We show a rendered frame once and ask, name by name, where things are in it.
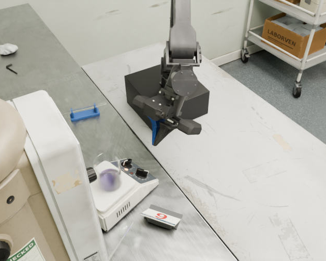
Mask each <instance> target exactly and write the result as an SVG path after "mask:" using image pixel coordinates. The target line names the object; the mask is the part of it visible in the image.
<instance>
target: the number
mask: <svg viewBox="0 0 326 261"><path fill-rule="evenodd" d="M144 214H147V215H150V216H153V217H155V218H158V219H161V220H164V221H167V222H170V223H173V224H175V223H176V222H177V221H178V220H179V219H176V218H174V217H171V216H168V215H165V214H162V213H159V212H156V211H153V210H150V209H148V210H147V211H145V212H144Z"/></svg>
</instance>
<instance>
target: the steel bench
mask: <svg viewBox="0 0 326 261"><path fill-rule="evenodd" d="M4 44H12V45H16V46H17V47H18V50H17V51H15V52H14V53H10V54H8V55H0V99H2V100H4V101H8V100H10V102H12V101H13V100H12V99H14V98H18V97H21V96H24V95H27V94H30V93H34V92H37V91H40V90H44V91H46V92H47V93H48V95H49V96H50V97H51V98H52V100H53V101H54V103H55V104H56V106H57V108H58V109H59V111H60V113H62V112H66V111H71V110H70V109H71V108H72V110H76V109H80V108H84V107H89V106H93V105H94V103H95V104H96V105H98V104H103V103H107V104H106V105H102V106H97V108H98V109H99V112H100V115H99V116H96V117H91V118H87V119H83V120H78V121H74V122H72V121H71V118H70V114H71V112H70V113H66V114H62V116H63V118H64V119H65V121H66V122H67V124H68V126H69V127H70V129H71V131H72V132H73V134H74V135H75V137H76V139H77V140H78V142H79V144H80V147H81V151H82V155H83V159H84V163H85V168H86V169H87V168H89V167H93V161H94V159H95V158H96V157H97V156H98V155H100V154H102V153H107V152H111V153H114V154H116V155H118V156H119V158H120V159H121V160H122V159H125V158H127V159H132V162H133V163H135V164H136V165H138V166H139V167H141V168H142V169H144V170H147V171H149V173H150V174H151V175H153V176H154V177H155V178H157V179H158V180H159V185H158V186H157V187H156V188H155V189H154V190H153V191H151V192H150V193H149V194H148V195H147V196H146V197H145V198H144V199H143V200H142V201H141V202H140V203H138V204H137V205H136V206H135V207H134V208H133V209H132V210H131V211H130V212H129V213H128V214H127V215H126V216H124V217H123V218H122V219H121V220H120V221H119V222H118V223H117V224H116V225H115V226H114V227H112V228H111V229H110V230H109V231H108V232H106V231H104V230H103V229H102V228H101V230H102V234H103V238H104V241H105V245H106V249H107V253H108V257H109V256H110V254H111V253H112V251H113V250H114V248H115V247H116V245H117V244H118V243H119V242H120V236H119V233H118V230H119V227H120V226H121V225H122V224H123V223H124V222H126V221H136V222H137V223H139V225H140V226H141V232H142V235H141V238H140V240H139V241H138V242H136V243H134V244H125V243H123V242H122V241H121V243H120V245H119V246H118V248H117V249H116V251H115V253H114V254H113V256H112V257H111V259H110V260H109V261H238V260H237V259H236V258H235V257H234V256H233V254H232V253H231V252H230V251H229V249H228V248H227V247H226V246H225V244H224V243H223V242H222V241H221V240H220V238H219V237H218V236H217V235H216V234H215V232H214V231H213V230H212V229H211V227H210V226H209V225H208V223H207V222H206V221H205V220H204V218H203V217H202V216H201V215H200V213H199V212H198V211H197V210H196V209H195V207H194V206H193V205H192V204H191V202H190V201H189V200H188V199H187V198H186V196H185V195H184V194H183V193H182V191H181V190H180V189H179V188H178V187H177V185H176V184H175V183H174V182H173V180H172V179H171V178H170V177H169V176H168V174H167V173H166V172H165V171H164V169H163V168H162V167H161V166H160V164H159V163H158V162H157V160H155V158H154V157H153V156H152V154H151V153H150V152H149V151H148V149H147V148H146V147H145V146H144V145H143V143H142V142H141V141H140V140H139V138H138V137H137V136H136V135H135V134H134V132H133V131H132V130H131V129H130V127H129V126H128V125H127V124H126V123H125V121H124V120H123V119H122V118H121V116H120V115H119V114H118V113H117V111H116V110H115V109H114V108H113V107H112V105H111V104H110V103H109V102H108V100H107V99H106V98H105V97H104V96H103V94H102V93H101V91H100V90H99V89H98V88H97V87H96V85H95V84H94V83H93V82H92V81H91V79H90V78H89V77H88V76H87V74H86V73H85V72H84V71H83V69H82V68H81V67H80V66H79V65H78V63H77V62H76V61H75V60H74V59H73V57H72V56H71V55H70V54H69V52H68V51H67V50H66V49H65V47H64V46H63V45H62V44H61V43H60V41H59V40H58V39H57V38H56V36H55V35H54V34H53V33H52V32H51V30H50V29H49V28H48V27H47V25H46V24H45V23H44V22H43V20H42V19H41V18H40V16H39V15H38V14H37V13H36V11H35V10H34V9H33V8H32V7H31V5H30V4H29V3H27V4H22V5H17V6H13V7H8V8H4V9H0V45H4ZM9 64H12V65H10V66H8V68H10V69H12V70H13V71H15V72H17V74H16V73H14V72H13V71H11V70H9V69H8V68H6V66H7V65H9ZM93 168H94V167H93ZM151 204H152V205H155V206H158V207H161V208H164V209H167V210H170V211H173V212H176V213H179V214H182V215H183V216H182V218H181V221H180V223H179V225H178V228H177V229H174V228H171V230H170V229H167V228H164V227H161V226H158V225H156V224H153V223H150V222H148V221H147V219H145V218H144V216H142V215H141V213H142V212H144V211H145V210H147V209H148V208H149V207H150V205H151Z"/></svg>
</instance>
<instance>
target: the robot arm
mask: <svg viewBox="0 0 326 261"><path fill-rule="evenodd" d="M169 19H170V29H169V40H166V47H165V48H164V56H163V57H161V63H160V70H161V75H162V77H161V82H160V85H161V86H162V87H163V88H161V90H160V91H159V93H158V95H157V96H154V97H151V98H149V97H147V96H141V95H137V96H136V97H135V98H134V99H133V101H132V104H133V105H134V106H136V107H138V108H140V109H141V108H143V111H142V113H143V114H144V115H147V117H148V118H150V120H151V122H152V145H153V146H157V145H158V144H159V143H160V142H161V141H162V140H163V139H164V138H165V137H166V136H167V135H168V134H169V133H171V132H172V131H173V130H174V129H178V130H180V131H181V132H183V133H185V134H187V135H199V134H200V133H201V130H202V126H201V124H200V123H198V122H196V121H194V120H189V119H182V118H180V117H178V115H181V114H182V112H181V111H180V110H181V107H182V105H183V102H184V101H185V100H187V99H188V96H189V95H191V94H193V93H194V92H195V91H196V89H197V87H198V78H197V76H196V75H195V74H194V71H193V67H200V63H201V62H202V56H201V47H200V45H199V42H198V41H196V31H195V30H194V28H193V27H192V25H191V11H190V0H171V5H170V18H169ZM194 56H195V58H196V63H195V60H193V59H194Z"/></svg>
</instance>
